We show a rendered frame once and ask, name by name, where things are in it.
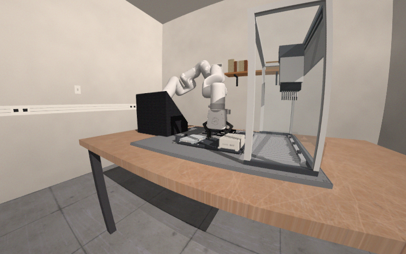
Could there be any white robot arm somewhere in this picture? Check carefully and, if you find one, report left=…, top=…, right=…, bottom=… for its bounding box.
left=163, top=60, right=230, bottom=114

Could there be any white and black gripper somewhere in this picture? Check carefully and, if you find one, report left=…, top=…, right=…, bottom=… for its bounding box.
left=203, top=109, right=233, bottom=138

